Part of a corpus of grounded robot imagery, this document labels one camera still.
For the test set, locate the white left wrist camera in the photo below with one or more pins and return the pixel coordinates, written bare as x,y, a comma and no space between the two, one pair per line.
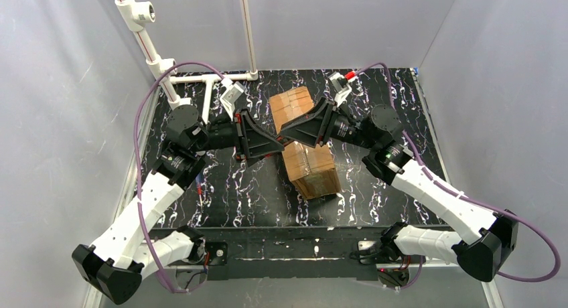
232,92

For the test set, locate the brown cardboard express box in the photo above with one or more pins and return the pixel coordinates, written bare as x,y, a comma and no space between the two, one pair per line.
310,168

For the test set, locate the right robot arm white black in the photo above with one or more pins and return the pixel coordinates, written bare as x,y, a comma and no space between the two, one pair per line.
478,240

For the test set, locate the white pvc pipe frame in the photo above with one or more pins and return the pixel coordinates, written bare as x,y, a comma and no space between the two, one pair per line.
157,32

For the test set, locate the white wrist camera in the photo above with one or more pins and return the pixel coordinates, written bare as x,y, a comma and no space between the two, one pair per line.
232,92
342,85

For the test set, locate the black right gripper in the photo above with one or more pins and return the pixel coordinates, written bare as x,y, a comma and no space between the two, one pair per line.
327,123

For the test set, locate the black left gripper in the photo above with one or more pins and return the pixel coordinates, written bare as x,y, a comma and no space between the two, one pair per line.
240,136

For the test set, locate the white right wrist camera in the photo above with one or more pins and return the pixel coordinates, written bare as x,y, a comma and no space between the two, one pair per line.
342,85

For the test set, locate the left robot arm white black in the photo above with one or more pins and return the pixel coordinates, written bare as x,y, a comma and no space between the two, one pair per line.
119,260

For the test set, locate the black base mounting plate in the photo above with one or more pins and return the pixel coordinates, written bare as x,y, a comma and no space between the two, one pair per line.
294,252

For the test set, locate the blue red small screwdriver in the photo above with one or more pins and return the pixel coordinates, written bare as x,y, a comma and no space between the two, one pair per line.
199,189

